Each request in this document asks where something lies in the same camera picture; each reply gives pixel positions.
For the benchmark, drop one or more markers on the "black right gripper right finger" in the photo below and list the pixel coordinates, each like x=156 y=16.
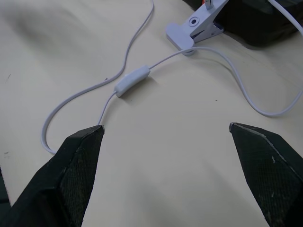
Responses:
x=274 y=179

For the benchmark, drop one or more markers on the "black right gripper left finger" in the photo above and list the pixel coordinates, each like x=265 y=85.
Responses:
x=54 y=189

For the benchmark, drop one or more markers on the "white clamp lamp base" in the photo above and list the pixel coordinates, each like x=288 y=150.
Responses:
x=187 y=29

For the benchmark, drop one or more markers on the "black box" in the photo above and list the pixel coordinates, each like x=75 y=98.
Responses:
x=251 y=23

